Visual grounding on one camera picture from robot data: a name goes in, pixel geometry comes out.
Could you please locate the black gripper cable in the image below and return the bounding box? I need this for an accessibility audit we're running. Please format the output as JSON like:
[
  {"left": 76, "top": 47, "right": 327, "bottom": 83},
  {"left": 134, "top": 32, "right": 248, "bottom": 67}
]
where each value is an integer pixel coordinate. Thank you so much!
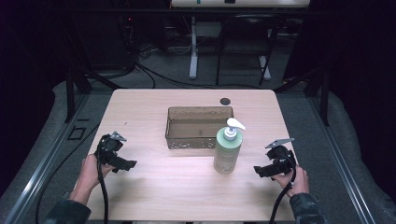
[
  {"left": 268, "top": 155, "right": 297, "bottom": 224},
  {"left": 96, "top": 146, "right": 110, "bottom": 224}
]

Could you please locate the black metal stand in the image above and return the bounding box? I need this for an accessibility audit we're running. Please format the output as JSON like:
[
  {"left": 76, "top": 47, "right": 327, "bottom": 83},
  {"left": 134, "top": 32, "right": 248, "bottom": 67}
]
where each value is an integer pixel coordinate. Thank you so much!
[
  {"left": 59, "top": 18, "right": 123, "bottom": 123},
  {"left": 274, "top": 62, "right": 332, "bottom": 127}
]

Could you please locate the person's right hand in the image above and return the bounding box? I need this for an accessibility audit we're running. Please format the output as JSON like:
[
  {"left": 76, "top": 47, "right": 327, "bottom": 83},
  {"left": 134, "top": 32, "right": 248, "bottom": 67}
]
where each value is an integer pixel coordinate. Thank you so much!
[{"left": 272, "top": 164, "right": 310, "bottom": 199}]

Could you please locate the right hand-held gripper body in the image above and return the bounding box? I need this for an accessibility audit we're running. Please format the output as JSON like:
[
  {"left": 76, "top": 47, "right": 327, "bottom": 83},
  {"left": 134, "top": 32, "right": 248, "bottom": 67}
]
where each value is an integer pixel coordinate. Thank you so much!
[{"left": 264, "top": 137, "right": 297, "bottom": 175}]

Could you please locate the person's left hand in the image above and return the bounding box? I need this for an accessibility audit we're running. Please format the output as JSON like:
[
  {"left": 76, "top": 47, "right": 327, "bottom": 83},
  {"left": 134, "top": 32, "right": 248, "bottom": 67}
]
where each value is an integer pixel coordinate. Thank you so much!
[{"left": 79, "top": 153, "right": 116, "bottom": 191}]

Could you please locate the brown transparent plastic basket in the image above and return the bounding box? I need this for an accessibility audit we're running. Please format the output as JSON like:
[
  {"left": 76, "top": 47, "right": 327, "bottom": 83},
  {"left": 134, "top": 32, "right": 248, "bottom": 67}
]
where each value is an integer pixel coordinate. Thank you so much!
[{"left": 164, "top": 105, "right": 234, "bottom": 150}]

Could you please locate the thin black floor cable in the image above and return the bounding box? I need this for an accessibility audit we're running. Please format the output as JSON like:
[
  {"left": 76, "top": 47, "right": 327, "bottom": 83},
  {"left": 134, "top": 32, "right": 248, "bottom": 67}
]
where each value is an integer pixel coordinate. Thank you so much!
[{"left": 35, "top": 123, "right": 101, "bottom": 224}]

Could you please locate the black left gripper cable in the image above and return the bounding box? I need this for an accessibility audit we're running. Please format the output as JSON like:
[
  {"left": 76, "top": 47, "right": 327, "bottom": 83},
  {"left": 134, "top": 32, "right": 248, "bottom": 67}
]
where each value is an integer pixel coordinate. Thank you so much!
[{"left": 96, "top": 146, "right": 110, "bottom": 224}]

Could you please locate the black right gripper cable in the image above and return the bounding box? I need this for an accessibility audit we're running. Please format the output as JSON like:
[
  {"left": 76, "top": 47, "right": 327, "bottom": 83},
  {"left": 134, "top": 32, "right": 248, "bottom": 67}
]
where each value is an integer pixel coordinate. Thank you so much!
[{"left": 268, "top": 155, "right": 297, "bottom": 224}]

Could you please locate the white desk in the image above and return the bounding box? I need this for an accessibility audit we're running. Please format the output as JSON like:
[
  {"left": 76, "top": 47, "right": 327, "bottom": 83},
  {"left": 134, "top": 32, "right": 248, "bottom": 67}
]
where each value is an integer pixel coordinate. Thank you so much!
[{"left": 170, "top": 0, "right": 311, "bottom": 80}]

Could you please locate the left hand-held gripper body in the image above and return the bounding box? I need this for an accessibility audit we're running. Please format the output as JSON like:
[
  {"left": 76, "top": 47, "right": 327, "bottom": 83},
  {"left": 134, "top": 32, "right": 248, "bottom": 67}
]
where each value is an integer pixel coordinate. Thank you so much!
[{"left": 94, "top": 131, "right": 128, "bottom": 163}]

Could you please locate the aluminium floor rail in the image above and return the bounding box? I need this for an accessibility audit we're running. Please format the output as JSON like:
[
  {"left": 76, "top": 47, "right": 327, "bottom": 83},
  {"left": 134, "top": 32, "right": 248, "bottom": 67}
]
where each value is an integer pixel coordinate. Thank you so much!
[
  {"left": 3, "top": 92, "right": 92, "bottom": 224},
  {"left": 307, "top": 96, "right": 377, "bottom": 224}
]

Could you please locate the green pump bottle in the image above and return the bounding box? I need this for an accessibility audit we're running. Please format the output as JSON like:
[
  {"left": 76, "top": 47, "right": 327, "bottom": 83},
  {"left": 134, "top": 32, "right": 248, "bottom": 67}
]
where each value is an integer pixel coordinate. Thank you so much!
[{"left": 213, "top": 117, "right": 247, "bottom": 175}]

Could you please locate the black chair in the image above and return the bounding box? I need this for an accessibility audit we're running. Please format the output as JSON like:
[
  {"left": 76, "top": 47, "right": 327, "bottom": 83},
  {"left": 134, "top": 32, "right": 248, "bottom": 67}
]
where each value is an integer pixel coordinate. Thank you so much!
[{"left": 215, "top": 12, "right": 286, "bottom": 87}]

